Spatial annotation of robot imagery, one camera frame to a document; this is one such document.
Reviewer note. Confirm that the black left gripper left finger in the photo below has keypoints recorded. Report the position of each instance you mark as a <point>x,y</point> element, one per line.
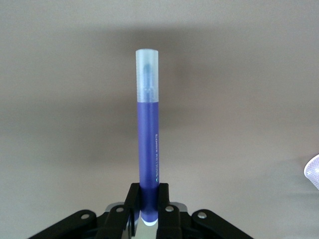
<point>117,224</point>

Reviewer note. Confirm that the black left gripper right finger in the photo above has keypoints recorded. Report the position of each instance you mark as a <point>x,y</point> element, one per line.
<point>169,221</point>

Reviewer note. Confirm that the pink plastic cup holder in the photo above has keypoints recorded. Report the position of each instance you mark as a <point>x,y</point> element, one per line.
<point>312,171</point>

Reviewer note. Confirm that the purple highlighter pen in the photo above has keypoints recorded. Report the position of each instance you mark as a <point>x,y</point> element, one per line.
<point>148,149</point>

